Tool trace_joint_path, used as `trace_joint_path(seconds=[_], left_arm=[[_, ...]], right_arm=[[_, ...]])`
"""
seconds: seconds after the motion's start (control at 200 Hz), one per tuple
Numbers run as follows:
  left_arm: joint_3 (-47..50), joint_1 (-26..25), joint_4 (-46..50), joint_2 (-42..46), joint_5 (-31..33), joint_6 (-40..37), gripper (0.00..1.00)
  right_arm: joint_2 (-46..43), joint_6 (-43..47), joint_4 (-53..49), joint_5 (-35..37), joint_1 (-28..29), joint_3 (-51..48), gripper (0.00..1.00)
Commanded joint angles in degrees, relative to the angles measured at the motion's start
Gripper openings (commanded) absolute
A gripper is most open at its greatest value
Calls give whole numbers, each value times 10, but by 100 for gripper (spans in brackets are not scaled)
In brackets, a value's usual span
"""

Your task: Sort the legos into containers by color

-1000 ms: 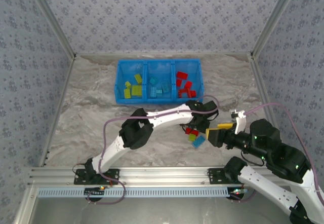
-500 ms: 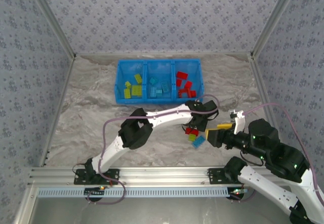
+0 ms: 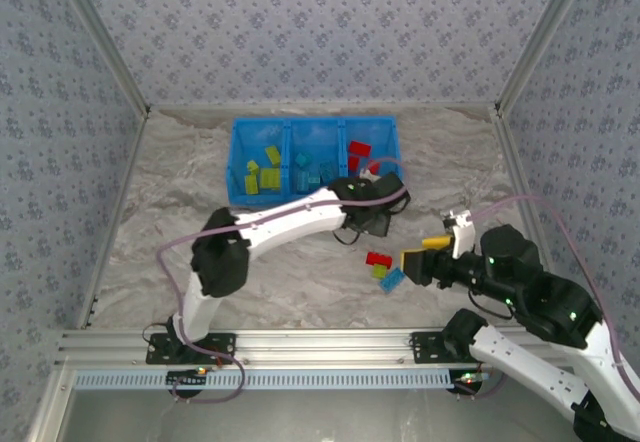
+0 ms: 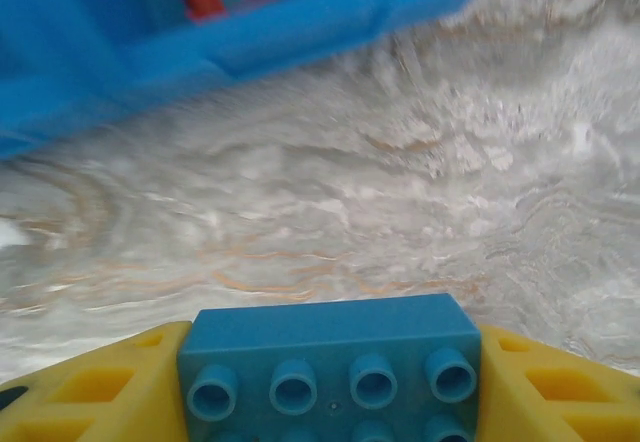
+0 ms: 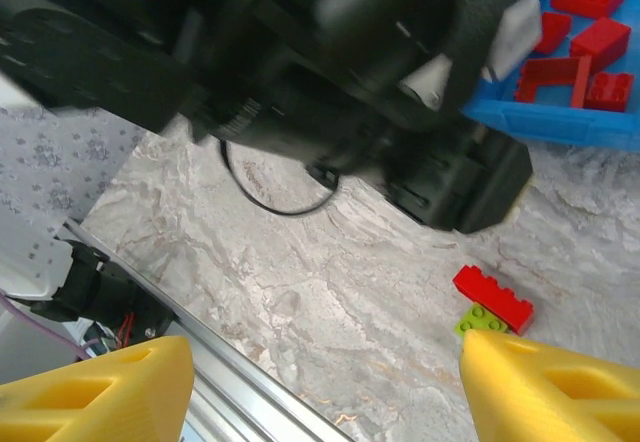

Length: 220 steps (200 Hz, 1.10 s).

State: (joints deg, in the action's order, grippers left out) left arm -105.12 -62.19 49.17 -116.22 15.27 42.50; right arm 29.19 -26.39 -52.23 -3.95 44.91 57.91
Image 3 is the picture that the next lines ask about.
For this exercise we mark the small red lego brick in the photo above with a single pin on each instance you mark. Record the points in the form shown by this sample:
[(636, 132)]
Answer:
[(372, 168)]

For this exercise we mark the aluminium frame leg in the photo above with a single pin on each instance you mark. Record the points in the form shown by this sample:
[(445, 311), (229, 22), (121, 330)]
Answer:
[(50, 407)]

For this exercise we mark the grey metal lower panel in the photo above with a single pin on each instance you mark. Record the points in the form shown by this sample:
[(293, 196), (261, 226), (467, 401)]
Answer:
[(320, 417)]

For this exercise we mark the long green lego brick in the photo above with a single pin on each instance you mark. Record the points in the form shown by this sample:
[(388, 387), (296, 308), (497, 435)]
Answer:
[(275, 179), (265, 180), (272, 154), (251, 183)]

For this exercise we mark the small blue lego brick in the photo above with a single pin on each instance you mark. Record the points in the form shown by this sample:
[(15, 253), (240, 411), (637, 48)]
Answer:
[(300, 159), (315, 180)]

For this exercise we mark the aluminium frame post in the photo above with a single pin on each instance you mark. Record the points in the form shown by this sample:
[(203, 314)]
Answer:
[(545, 37), (102, 37)]

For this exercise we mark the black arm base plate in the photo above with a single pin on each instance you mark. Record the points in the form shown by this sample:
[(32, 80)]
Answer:
[(425, 349), (222, 347)]

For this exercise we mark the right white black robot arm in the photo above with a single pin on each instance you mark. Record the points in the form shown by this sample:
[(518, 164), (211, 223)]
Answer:
[(530, 362)]

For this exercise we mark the blue three-compartment plastic bin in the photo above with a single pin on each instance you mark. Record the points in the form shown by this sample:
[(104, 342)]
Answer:
[(312, 137)]

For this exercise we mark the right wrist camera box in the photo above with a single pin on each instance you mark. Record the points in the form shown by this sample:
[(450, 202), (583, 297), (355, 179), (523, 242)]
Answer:
[(462, 234)]

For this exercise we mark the wide aluminium base rail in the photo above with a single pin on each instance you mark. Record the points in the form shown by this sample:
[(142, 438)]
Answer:
[(320, 347)]

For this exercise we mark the long red lego brick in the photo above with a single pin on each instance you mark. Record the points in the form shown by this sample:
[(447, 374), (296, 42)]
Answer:
[(378, 258)]

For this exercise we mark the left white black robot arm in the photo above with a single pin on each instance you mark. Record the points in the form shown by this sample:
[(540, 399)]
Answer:
[(290, 219)]

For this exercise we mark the aluminium side rail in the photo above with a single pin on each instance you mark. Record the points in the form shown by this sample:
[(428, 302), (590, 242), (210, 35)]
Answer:
[(123, 187), (515, 162)]

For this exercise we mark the medium red lego brick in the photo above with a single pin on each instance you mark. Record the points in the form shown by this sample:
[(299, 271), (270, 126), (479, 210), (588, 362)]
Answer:
[(353, 163)]

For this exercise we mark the small electronics board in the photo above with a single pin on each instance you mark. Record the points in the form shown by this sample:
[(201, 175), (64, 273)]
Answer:
[(467, 378), (187, 377)]

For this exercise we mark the small green lego brick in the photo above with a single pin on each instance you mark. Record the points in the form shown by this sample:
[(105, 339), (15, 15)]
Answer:
[(253, 166), (378, 272)]

